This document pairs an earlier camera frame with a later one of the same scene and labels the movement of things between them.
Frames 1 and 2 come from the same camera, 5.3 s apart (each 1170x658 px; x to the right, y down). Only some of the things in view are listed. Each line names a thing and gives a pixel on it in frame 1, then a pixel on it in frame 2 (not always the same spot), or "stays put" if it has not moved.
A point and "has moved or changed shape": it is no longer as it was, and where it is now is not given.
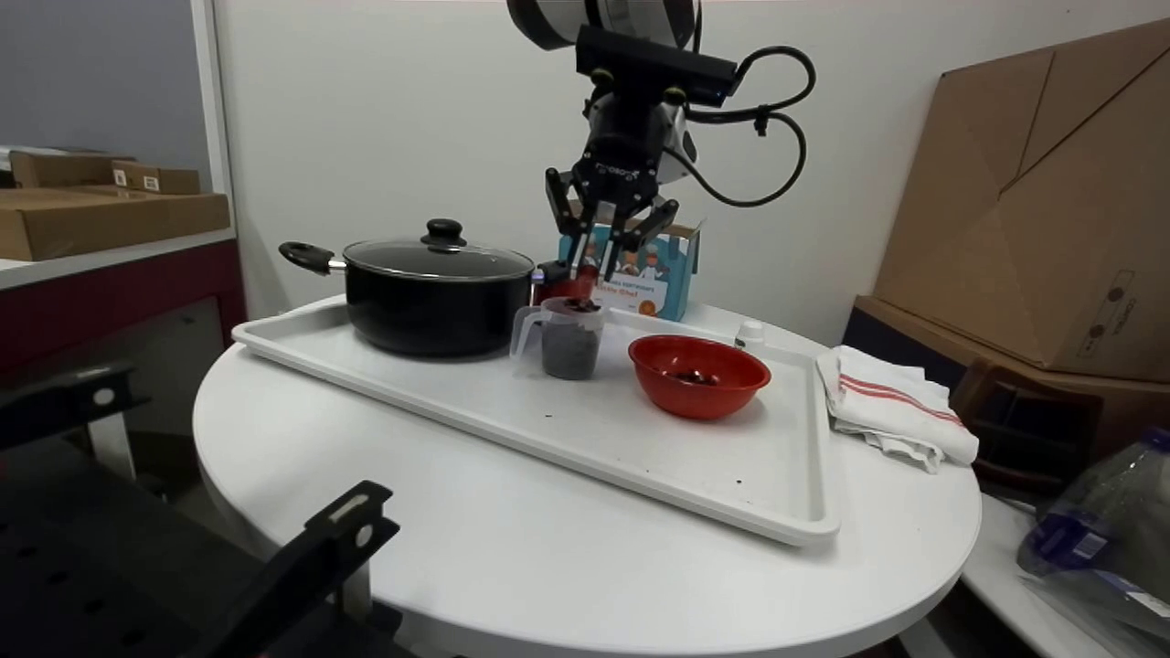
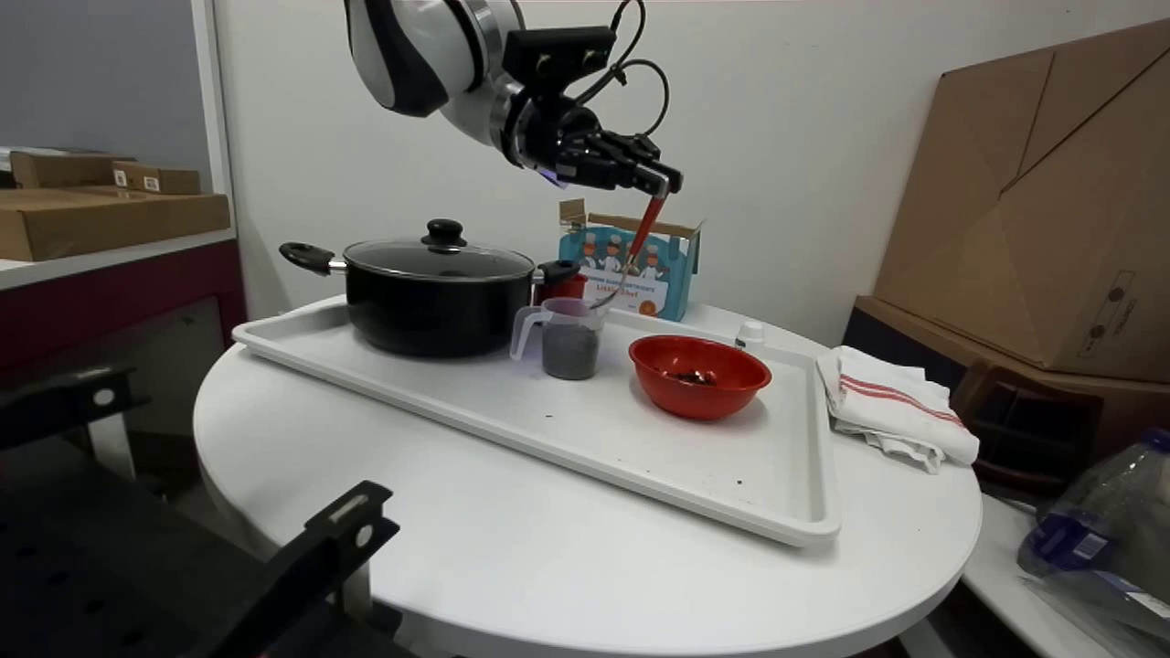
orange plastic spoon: [582, 287] has moved or changed shape
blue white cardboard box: [655, 267] stays put
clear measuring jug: [562, 338] stays put
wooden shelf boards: [63, 203] stays put
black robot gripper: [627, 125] → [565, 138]
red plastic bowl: [699, 377] stays put
